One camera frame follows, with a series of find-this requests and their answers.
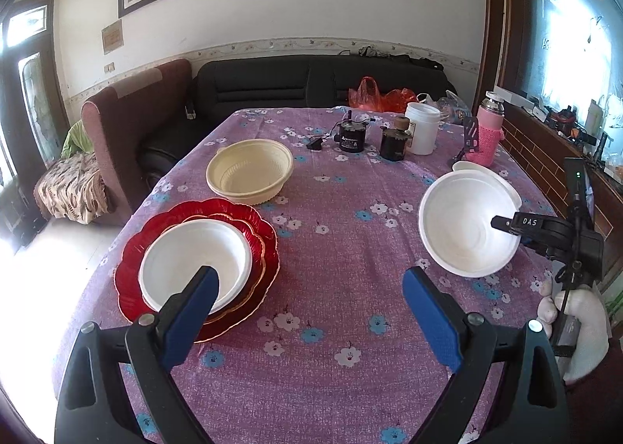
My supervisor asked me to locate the maroon armchair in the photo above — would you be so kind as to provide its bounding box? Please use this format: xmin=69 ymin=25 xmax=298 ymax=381
xmin=81 ymin=58 xmax=192 ymax=226

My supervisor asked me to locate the large red scalloped plate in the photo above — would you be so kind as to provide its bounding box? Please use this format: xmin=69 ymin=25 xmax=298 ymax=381
xmin=114 ymin=198 xmax=280 ymax=343

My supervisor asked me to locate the black phone stand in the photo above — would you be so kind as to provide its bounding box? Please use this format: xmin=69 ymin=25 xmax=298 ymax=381
xmin=448 ymin=117 xmax=479 ymax=167

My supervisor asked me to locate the purple floral tablecloth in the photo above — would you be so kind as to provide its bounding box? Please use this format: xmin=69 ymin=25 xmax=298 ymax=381
xmin=74 ymin=109 xmax=553 ymax=443

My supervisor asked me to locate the dark jar with cork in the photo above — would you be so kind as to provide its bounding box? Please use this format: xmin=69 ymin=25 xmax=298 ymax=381
xmin=379 ymin=116 xmax=412 ymax=162

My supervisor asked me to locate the wooden glass door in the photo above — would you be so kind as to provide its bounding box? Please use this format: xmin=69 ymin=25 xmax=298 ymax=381
xmin=1 ymin=0 xmax=69 ymax=250

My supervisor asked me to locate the small wall plaque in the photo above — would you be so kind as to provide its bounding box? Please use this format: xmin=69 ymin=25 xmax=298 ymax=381
xmin=101 ymin=20 xmax=123 ymax=55

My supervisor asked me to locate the patterned blanket seat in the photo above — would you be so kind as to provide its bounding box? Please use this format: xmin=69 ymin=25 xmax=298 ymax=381
xmin=34 ymin=152 xmax=110 ymax=225

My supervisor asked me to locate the white gloved right hand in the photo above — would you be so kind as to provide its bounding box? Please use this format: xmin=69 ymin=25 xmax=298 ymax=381
xmin=537 ymin=278 xmax=610 ymax=385

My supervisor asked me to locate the red plastic bag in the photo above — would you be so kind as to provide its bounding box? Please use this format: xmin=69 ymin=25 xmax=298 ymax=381
xmin=347 ymin=77 xmax=416 ymax=114

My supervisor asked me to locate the small black adapter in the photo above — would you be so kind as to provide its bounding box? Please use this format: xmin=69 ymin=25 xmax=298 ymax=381
xmin=306 ymin=136 xmax=324 ymax=152

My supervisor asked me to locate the white plastic jar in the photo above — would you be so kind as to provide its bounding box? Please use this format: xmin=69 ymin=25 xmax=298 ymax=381
xmin=405 ymin=102 xmax=442 ymax=156

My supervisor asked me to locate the black leather sofa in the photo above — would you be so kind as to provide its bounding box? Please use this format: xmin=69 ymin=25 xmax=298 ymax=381
xmin=137 ymin=55 xmax=456 ymax=189

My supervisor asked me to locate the cream plastic bowl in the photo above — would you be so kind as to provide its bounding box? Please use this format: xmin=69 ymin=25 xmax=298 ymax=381
xmin=206 ymin=139 xmax=294 ymax=206

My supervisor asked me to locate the green cloth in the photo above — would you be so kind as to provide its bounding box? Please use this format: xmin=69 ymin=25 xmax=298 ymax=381
xmin=60 ymin=120 xmax=94 ymax=158

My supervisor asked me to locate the white foam bowl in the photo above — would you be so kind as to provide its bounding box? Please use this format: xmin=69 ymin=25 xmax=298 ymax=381
xmin=452 ymin=160 xmax=496 ymax=176
xmin=137 ymin=218 xmax=255 ymax=314
xmin=418 ymin=170 xmax=519 ymax=278

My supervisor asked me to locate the black cylindrical motor device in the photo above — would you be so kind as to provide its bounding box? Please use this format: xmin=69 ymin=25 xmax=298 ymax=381
xmin=334 ymin=109 xmax=368 ymax=153

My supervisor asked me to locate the small red scalloped plate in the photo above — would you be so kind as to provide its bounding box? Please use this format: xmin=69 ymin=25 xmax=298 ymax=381
xmin=138 ymin=213 xmax=268 ymax=326

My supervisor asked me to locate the brown wooden cabinet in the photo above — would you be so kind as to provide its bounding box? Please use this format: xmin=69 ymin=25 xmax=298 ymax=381
xmin=475 ymin=0 xmax=622 ymax=287

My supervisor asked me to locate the pink thermos with knit sleeve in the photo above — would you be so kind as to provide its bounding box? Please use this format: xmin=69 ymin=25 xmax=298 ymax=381
xmin=466 ymin=92 xmax=505 ymax=167

